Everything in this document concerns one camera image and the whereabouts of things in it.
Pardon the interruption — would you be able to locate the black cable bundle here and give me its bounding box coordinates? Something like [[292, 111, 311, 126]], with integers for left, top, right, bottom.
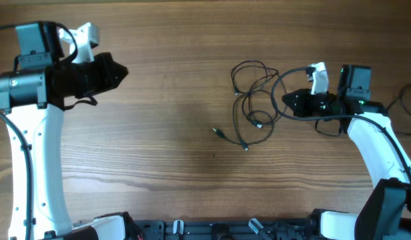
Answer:
[[212, 59, 288, 152]]

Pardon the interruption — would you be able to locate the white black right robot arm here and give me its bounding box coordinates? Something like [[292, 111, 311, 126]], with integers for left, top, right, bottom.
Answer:
[[282, 63, 411, 239]]

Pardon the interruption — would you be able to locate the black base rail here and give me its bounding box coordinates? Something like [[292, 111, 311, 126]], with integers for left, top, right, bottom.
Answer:
[[71, 218, 326, 240]]

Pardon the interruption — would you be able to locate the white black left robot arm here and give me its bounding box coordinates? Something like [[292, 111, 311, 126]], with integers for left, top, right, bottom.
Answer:
[[0, 21, 129, 239]]

